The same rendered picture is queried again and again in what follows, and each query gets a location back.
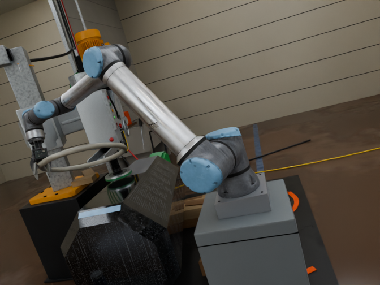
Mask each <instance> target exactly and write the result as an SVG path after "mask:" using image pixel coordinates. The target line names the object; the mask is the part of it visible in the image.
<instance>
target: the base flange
mask: <svg viewBox="0 0 380 285"><path fill-rule="evenodd" d="M95 173H96V177H97V178H98V177H99V174H98V173H97V172H95ZM81 177H83V175H82V176H77V177H75V179H77V178H81ZM88 185H90V183H89V184H85V185H81V186H78V187H72V186H70V187H67V188H63V189H61V190H58V191H55V192H53V189H52V187H51V186H49V187H48V188H47V189H45V190H44V191H42V192H41V193H39V194H37V195H36V196H34V197H33V198H31V199H30V200H29V202H30V204H31V205H34V204H39V203H43V202H48V201H54V200H59V199H63V198H69V197H72V196H74V195H77V194H78V193H79V192H80V191H82V190H83V189H84V188H85V187H87V186H88Z"/></svg>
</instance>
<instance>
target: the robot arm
mask: <svg viewBox="0 0 380 285"><path fill-rule="evenodd" d="M131 62H132V57H131V54H130V52H129V51H128V49H127V48H126V47H124V46H123V45H120V44H111V45H104V46H94V47H92V48H89V49H87V50H86V51H85V52H84V55H83V67H84V70H85V72H86V74H87V75H85V76H84V77H83V78H82V79H81V80H80V81H78V82H77V83H76V84H75V85H74V86H73V87H72V88H70V89H69V90H68V91H67V92H66V93H64V94H62V95H61V96H60V97H59V98H56V99H53V100H50V101H40V102H38V103H36V104H35V106H34V107H33V108H31V109H26V110H24V111H23V113H22V118H23V122H24V128H25V134H26V138H27V141H28V142H29V143H30V144H31V145H34V146H32V155H31V157H32V158H31V161H30V167H31V169H32V171H33V174H34V177H35V178H36V179H37V180H38V171H37V169H38V164H36V163H39V162H41V161H42V160H43V159H44V158H46V157H48V156H49V155H48V151H47V148H43V147H42V143H44V139H45V134H46V133H44V128H43V123H44V122H45V121H46V120H48V119H50V118H53V117H56V116H58V115H62V114H65V113H67V112H71V111H73V110H75V108H76V105H77V104H79V103H80V102H81V101H82V100H84V99H85V98H87V97H88V96H89V95H91V94H92V93H93V92H95V91H96V90H97V89H98V88H100V87H101V86H103V85H104V84H106V85H107V86H108V87H109V88H110V89H111V90H112V91H113V92H114V93H115V94H116V95H117V96H118V97H119V98H120V99H121V100H122V101H123V102H124V103H125V104H126V105H127V106H128V107H129V108H130V109H131V110H132V111H133V112H134V113H135V114H136V115H137V116H138V117H139V118H140V119H141V120H142V121H143V122H144V124H145V125H146V126H147V127H148V128H149V129H150V130H151V131H152V132H153V133H154V134H155V135H156V136H157V137H158V138H159V139H160V140H161V141H162V142H163V143H164V144H165V145H166V146H167V147H168V148H169V149H170V150H171V151H172V152H173V153H174V154H175V155H176V157H177V164H178V165H179V166H180V177H181V179H182V181H183V183H184V184H185V185H186V186H187V187H189V188H190V190H192V191H194V192H197V193H209V192H211V191H213V190H215V189H217V192H218V195H219V196H220V197H222V198H238V197H243V196H246V195H248V194H250V193H252V192H254V191H255V190H256V189H257V188H258V187H259V186H260V180H259V178H258V176H257V175H256V174H255V172H254V171H253V170H252V169H251V166H250V164H249V160H248V156H247V153H246V150H245V147H244V143H243V139H242V137H241V134H240V131H239V129H238V128H236V127H229V128H224V129H219V130H216V131H213V132H211V133H208V134H207V135H205V137H204V136H196V135H195V134H194V133H193V132H192V131H191V130H190V129H189V128H188V127H187V126H186V125H185V124H184V123H183V122H182V121H181V120H180V119H179V118H178V117H177V116H176V115H175V114H174V113H173V112H172V111H171V110H170V109H169V108H168V107H167V106H166V105H165V104H164V103H163V102H162V101H161V100H160V99H159V98H158V97H157V96H156V95H155V94H154V93H153V92H152V91H151V90H150V89H149V88H148V87H147V86H146V85H145V84H144V83H143V82H142V81H141V80H140V79H139V78H138V77H137V76H136V75H135V74H134V73H133V72H132V71H131V70H130V69H129V68H130V66H131Z"/></svg>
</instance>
